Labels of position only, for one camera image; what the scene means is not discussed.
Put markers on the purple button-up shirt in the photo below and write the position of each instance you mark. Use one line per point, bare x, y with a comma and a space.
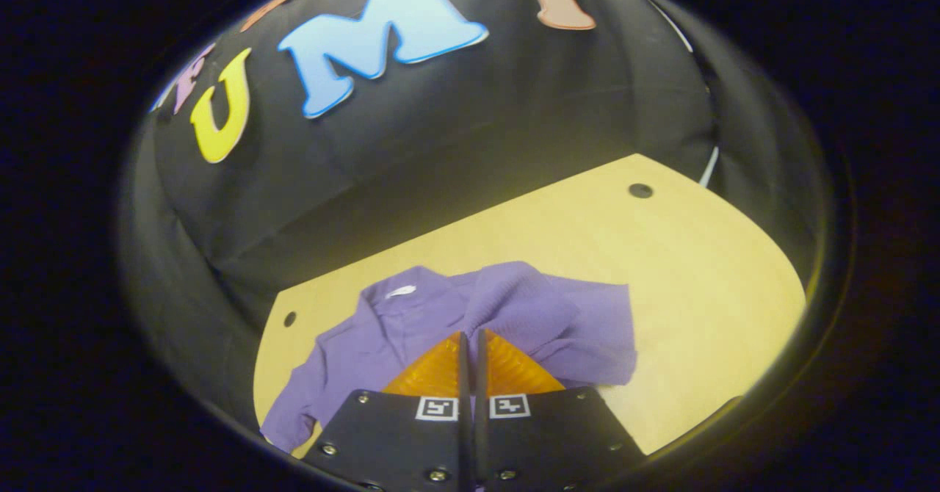
411, 323

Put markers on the black backdrop cloth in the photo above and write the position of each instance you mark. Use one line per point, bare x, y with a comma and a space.
440, 125

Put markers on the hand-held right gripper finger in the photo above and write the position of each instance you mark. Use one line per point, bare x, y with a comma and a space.
482, 440
465, 440

